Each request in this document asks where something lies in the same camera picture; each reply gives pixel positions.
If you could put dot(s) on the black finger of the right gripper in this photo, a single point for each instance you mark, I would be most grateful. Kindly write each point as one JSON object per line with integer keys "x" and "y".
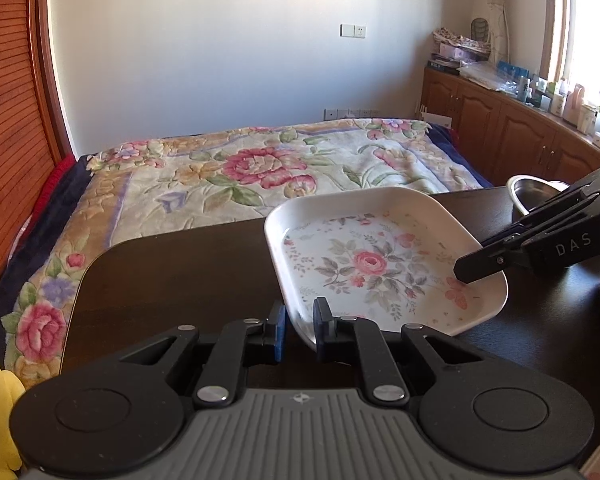
{"x": 488, "y": 260}
{"x": 510, "y": 232}

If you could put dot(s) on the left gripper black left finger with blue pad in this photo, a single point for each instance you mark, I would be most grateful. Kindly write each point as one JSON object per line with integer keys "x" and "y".
{"x": 122, "y": 415}

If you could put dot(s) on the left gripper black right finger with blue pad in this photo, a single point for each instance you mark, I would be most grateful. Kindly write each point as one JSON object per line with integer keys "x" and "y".
{"x": 483, "y": 411}

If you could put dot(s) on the far steel bowl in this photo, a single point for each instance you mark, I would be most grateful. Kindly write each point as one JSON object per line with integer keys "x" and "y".
{"x": 528, "y": 192}

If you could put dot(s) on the wooden sideboard cabinet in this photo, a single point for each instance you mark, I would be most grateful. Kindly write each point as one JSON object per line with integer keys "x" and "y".
{"x": 501, "y": 137}

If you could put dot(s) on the clutter of bottles on sideboard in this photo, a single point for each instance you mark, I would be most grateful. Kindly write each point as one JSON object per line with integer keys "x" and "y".
{"x": 460, "y": 64}

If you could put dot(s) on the dark blue red bedding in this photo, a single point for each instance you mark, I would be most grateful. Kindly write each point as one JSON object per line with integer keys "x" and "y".
{"x": 52, "y": 210}

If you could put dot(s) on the patterned curtain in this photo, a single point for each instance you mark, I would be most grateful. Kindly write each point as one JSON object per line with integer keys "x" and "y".
{"x": 499, "y": 33}

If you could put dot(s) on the floral bed blanket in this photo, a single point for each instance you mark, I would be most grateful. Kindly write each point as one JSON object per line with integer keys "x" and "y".
{"x": 157, "y": 186}

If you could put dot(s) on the wooden slatted headboard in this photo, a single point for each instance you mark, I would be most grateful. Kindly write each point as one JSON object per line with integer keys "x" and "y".
{"x": 33, "y": 134}

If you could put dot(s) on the white wall switch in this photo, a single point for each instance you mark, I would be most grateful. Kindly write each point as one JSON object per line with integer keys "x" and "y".
{"x": 352, "y": 31}

